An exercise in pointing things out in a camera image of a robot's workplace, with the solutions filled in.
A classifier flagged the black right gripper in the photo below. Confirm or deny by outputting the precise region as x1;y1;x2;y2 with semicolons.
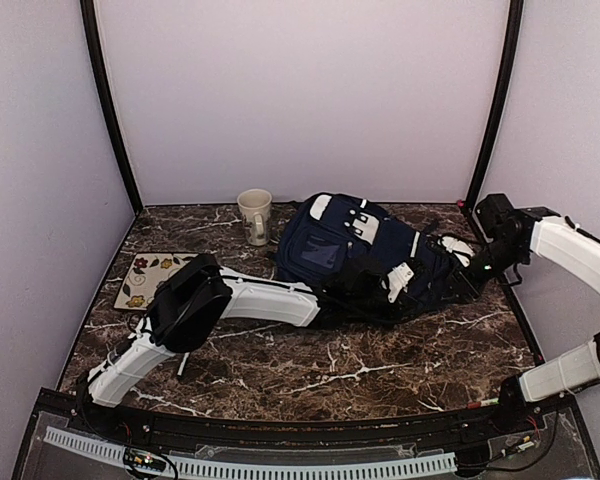
437;238;528;304

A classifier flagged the navy blue student backpack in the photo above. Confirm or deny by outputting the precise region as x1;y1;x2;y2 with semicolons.
273;193;449;321

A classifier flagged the red white pen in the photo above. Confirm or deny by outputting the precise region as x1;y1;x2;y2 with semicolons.
467;398;499;409

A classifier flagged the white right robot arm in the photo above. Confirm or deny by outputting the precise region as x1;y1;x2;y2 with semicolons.
434;193;600;434

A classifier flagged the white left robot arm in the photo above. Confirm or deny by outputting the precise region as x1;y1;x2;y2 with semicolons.
76;254;433;436

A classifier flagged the cream seashell mug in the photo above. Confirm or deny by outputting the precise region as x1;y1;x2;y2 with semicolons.
237;188;272;247

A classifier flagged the blue capped marker pen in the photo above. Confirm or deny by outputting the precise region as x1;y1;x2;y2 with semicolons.
176;352;190;379

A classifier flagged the black front table rail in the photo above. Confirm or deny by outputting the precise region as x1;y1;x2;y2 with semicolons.
90;406;505;447

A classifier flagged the white cable duct strip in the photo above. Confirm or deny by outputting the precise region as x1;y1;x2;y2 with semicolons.
42;427;458;479

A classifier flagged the black right frame post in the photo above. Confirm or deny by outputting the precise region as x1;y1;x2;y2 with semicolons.
464;0;524;212

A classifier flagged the black frame post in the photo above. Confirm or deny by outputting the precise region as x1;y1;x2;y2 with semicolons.
464;0;524;212
79;0;144;216

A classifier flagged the black left frame post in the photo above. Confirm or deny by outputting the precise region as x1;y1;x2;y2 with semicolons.
79;0;144;216

